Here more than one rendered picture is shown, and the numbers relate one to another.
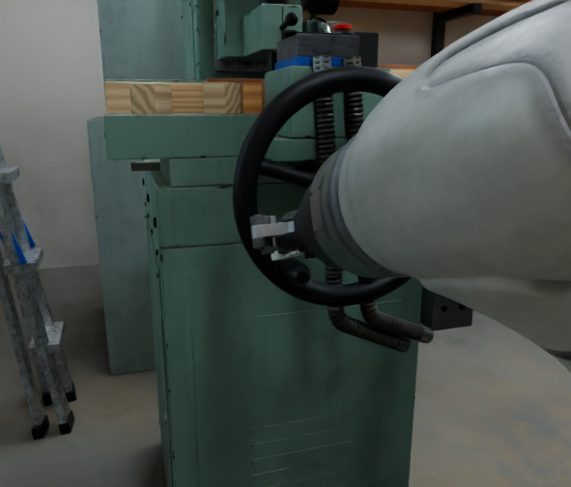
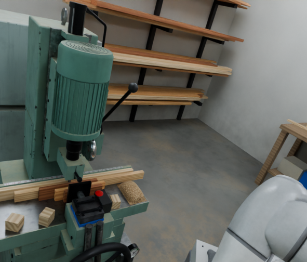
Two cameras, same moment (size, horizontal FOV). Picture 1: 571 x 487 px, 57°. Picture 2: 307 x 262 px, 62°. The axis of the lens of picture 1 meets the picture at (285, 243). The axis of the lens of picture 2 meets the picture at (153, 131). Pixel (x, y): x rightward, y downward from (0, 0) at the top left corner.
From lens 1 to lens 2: 0.77 m
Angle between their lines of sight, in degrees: 24
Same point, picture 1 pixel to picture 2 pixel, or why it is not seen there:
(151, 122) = (15, 238)
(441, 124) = not seen: outside the picture
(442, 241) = not seen: outside the picture
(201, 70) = (35, 154)
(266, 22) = (68, 172)
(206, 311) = not seen: outside the picture
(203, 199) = (35, 253)
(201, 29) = (36, 139)
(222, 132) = (45, 233)
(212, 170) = (39, 244)
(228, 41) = (50, 156)
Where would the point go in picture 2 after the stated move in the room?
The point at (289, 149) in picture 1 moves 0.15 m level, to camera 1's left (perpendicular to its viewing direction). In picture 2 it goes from (72, 251) to (25, 255)
